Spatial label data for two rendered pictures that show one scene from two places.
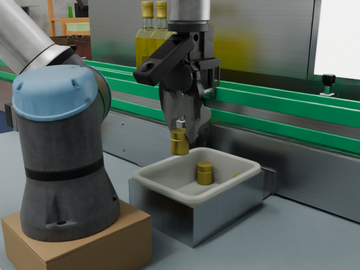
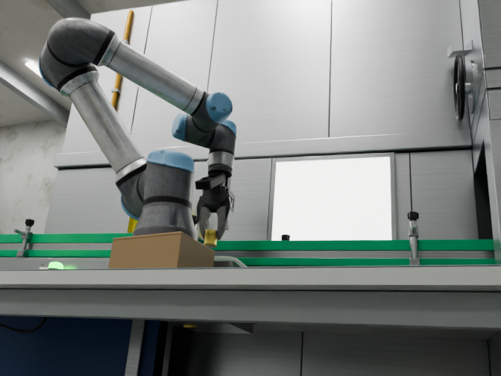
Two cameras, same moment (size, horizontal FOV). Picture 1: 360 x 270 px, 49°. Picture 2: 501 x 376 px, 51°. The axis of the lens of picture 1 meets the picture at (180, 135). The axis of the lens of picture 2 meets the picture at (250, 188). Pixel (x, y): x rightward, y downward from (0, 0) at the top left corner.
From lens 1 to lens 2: 102 cm
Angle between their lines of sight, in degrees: 46
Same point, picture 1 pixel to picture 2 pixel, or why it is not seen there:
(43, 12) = not seen: outside the picture
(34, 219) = (160, 222)
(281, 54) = (247, 233)
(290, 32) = (253, 218)
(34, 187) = (159, 206)
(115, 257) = (200, 262)
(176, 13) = (218, 159)
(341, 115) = (301, 244)
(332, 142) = (297, 262)
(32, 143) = (166, 179)
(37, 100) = (175, 157)
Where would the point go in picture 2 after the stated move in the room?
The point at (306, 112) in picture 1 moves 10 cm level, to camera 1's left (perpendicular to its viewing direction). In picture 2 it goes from (279, 246) to (250, 240)
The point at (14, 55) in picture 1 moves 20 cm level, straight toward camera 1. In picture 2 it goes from (127, 154) to (180, 135)
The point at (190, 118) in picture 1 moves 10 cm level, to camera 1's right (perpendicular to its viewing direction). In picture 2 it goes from (222, 219) to (254, 226)
